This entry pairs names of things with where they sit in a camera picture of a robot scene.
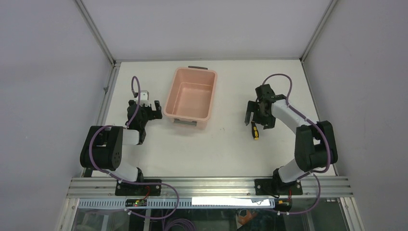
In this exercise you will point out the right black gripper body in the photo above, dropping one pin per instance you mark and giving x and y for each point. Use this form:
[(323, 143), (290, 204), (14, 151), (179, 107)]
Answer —
[(261, 115)]

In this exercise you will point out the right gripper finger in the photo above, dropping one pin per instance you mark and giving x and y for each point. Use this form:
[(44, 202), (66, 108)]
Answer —
[(251, 106), (269, 122)]

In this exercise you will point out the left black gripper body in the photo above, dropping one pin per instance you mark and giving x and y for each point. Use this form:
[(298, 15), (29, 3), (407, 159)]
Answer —
[(146, 112)]

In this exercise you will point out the yellow black screwdriver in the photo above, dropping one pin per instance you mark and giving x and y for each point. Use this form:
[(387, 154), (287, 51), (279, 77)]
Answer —
[(254, 130)]

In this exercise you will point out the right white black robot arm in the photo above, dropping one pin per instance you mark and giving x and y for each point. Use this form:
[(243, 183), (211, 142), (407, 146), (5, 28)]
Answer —
[(315, 145)]

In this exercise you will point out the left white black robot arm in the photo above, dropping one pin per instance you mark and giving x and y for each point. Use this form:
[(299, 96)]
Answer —
[(102, 149)]

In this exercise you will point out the pink plastic bin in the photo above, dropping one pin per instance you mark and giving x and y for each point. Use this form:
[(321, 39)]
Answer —
[(191, 96)]

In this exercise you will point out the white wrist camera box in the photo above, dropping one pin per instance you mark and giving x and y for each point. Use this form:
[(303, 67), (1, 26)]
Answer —
[(143, 99)]

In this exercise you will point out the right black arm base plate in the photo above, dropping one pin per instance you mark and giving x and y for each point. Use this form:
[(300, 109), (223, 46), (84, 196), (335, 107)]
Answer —
[(273, 188)]

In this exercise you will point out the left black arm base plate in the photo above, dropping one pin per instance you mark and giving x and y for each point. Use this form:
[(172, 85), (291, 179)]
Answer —
[(153, 188)]

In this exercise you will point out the aluminium mounting rail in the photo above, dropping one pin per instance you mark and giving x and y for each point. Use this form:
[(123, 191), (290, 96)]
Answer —
[(239, 187)]

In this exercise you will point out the white slotted cable duct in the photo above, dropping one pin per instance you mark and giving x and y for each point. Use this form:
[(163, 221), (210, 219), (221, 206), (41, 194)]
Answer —
[(186, 203)]

